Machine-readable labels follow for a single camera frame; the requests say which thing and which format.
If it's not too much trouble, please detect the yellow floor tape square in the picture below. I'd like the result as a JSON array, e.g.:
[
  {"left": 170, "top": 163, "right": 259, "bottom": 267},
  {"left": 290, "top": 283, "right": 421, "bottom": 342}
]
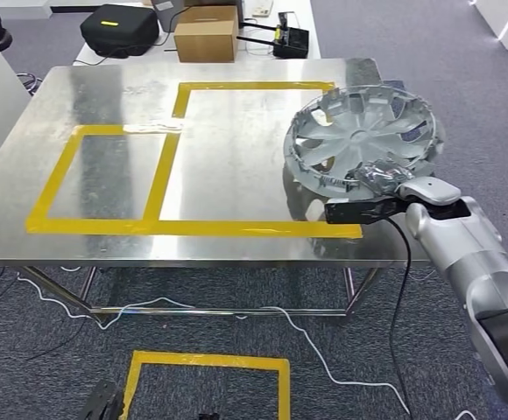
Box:
[{"left": 120, "top": 350, "right": 291, "bottom": 420}]

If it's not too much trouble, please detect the stainless steel workbench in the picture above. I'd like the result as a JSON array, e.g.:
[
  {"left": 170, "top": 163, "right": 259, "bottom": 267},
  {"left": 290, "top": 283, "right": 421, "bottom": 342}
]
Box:
[{"left": 0, "top": 58, "right": 435, "bottom": 326}]

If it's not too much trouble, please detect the white table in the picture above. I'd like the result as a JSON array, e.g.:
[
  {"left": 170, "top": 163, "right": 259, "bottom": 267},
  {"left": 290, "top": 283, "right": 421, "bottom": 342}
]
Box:
[{"left": 73, "top": 0, "right": 321, "bottom": 66}]

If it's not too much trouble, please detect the black carry bag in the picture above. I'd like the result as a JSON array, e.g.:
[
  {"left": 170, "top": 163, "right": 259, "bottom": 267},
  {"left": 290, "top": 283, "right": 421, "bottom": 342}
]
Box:
[{"left": 79, "top": 4, "right": 160, "bottom": 60}]

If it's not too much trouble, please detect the black device with antennas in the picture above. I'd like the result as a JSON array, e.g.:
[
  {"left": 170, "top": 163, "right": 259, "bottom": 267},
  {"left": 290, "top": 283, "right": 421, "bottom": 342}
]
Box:
[{"left": 236, "top": 11, "right": 310, "bottom": 60}]

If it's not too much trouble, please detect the grey plastic wheel hubcap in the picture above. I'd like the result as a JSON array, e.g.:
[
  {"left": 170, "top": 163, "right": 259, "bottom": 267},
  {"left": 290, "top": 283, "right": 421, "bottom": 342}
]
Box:
[{"left": 283, "top": 84, "right": 447, "bottom": 201}]

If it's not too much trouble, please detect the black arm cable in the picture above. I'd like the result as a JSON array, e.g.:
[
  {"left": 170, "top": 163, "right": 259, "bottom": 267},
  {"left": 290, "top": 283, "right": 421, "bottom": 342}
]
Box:
[{"left": 385, "top": 215, "right": 414, "bottom": 420}]

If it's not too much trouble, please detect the long white floor cable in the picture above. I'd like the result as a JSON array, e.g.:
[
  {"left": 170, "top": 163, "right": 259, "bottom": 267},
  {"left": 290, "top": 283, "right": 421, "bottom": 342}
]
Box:
[{"left": 15, "top": 272, "right": 478, "bottom": 420}]

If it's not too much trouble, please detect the brown cardboard box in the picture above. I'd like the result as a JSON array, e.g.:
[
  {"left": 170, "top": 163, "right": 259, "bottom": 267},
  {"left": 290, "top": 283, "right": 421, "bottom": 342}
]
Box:
[{"left": 173, "top": 5, "right": 240, "bottom": 64}]

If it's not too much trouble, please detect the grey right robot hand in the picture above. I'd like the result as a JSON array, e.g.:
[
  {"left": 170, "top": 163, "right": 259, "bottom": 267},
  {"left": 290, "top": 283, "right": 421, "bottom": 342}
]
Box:
[{"left": 351, "top": 161, "right": 416, "bottom": 197}]

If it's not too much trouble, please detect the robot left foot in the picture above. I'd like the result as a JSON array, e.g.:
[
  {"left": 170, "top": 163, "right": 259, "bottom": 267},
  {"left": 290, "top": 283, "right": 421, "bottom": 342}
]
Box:
[{"left": 76, "top": 379, "right": 126, "bottom": 420}]

